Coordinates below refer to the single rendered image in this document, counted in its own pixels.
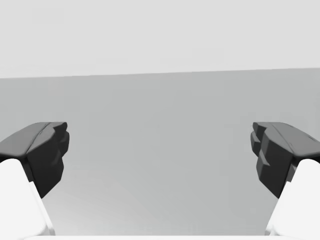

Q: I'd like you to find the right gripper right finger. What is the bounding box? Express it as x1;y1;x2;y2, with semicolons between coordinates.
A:
250;121;320;237

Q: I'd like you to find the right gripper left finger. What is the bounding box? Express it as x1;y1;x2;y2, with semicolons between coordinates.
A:
0;121;70;237

